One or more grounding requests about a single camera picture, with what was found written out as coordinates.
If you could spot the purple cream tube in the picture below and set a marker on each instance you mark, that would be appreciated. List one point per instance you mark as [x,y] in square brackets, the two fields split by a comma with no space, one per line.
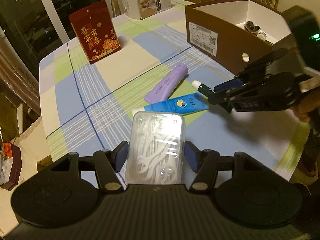
[167,85]

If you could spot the blue cream tube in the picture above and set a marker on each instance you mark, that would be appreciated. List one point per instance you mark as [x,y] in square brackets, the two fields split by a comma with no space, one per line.
[183,105]

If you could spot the dark green lip gel tube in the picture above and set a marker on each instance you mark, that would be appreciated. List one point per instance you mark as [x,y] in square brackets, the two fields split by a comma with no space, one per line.
[202,88]

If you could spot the brown curtain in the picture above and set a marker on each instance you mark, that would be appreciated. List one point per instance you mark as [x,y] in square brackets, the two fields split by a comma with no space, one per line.
[18,87]

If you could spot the dark scrunchie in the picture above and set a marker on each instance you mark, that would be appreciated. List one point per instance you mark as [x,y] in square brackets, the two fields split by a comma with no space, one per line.
[251,27]

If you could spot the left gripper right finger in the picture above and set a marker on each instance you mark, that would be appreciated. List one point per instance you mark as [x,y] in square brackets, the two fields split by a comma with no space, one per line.
[204,164]

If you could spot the dark wooden tray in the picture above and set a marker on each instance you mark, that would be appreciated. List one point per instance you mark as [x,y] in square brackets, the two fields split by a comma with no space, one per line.
[11,165]

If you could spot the red gift box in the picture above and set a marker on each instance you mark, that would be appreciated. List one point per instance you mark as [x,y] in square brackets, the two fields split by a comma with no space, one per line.
[95,31]

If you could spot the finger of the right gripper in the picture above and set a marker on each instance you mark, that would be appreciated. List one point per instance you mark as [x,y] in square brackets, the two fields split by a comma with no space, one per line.
[221,94]
[257,68]

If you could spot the brown cardboard storage box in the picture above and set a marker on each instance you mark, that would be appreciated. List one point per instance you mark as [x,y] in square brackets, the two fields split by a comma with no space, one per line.
[217,29]

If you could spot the person right hand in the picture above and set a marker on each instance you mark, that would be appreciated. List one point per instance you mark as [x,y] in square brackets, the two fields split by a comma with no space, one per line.
[309,103]

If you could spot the clear floss pick box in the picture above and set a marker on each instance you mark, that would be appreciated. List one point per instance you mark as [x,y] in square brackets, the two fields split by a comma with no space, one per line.
[155,149]

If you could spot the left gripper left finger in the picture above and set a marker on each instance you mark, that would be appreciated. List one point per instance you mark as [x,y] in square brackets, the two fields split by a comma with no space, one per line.
[108,164]

